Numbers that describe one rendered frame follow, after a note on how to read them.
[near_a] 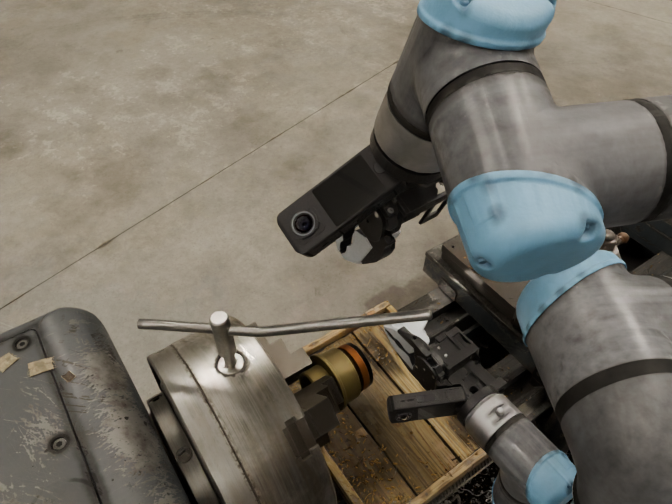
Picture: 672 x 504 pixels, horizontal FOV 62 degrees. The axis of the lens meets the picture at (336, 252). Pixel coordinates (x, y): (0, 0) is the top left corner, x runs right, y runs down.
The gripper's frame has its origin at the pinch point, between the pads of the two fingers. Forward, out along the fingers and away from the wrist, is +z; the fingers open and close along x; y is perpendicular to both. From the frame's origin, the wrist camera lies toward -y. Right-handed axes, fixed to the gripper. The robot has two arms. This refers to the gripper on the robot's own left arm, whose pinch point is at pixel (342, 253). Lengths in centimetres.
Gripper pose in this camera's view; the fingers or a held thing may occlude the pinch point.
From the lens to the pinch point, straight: 62.2
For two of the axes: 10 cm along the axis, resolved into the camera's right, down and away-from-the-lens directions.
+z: -2.0, 4.3, 8.8
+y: 8.3, -4.0, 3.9
